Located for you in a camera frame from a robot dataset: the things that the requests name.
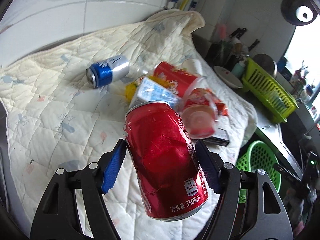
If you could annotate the red cola can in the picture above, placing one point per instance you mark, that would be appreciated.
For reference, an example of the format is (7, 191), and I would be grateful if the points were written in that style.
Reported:
(168, 172)

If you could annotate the blue white milk carton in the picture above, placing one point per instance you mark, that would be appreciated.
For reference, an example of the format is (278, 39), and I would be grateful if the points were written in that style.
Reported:
(148, 91)

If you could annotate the lime green dish rack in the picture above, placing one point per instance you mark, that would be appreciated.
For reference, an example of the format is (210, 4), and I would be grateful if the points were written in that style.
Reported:
(268, 91)

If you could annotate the white quilted blanket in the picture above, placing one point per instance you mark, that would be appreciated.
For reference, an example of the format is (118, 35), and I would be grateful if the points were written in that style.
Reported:
(54, 119)

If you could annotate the blue silver beer can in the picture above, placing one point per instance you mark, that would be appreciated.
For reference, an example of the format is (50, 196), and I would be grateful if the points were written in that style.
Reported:
(105, 72)

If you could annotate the red cartoon paper cup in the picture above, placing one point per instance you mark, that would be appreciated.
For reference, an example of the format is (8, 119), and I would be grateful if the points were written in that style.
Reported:
(182, 82)

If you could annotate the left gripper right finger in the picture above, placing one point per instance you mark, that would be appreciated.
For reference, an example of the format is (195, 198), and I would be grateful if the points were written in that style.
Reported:
(249, 206)

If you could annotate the yellow candy wrapper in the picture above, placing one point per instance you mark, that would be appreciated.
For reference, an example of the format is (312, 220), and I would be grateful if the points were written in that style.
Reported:
(131, 88)

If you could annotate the green perforated trash basket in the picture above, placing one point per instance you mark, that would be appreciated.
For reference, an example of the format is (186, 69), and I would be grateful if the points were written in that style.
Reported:
(260, 156)

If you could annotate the orange drink plastic bottle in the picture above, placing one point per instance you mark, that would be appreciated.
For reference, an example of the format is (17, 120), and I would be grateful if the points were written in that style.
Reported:
(201, 112)

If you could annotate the black cigarette box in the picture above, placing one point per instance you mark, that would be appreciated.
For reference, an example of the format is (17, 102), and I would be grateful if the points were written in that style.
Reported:
(220, 138)

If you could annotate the white ceramic plate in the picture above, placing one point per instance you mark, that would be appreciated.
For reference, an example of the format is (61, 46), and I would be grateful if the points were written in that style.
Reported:
(228, 78)

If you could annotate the teal soap bottle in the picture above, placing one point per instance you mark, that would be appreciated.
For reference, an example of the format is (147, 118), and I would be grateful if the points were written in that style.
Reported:
(239, 68)

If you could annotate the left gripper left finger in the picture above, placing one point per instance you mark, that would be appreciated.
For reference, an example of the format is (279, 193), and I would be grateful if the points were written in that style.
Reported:
(57, 214)

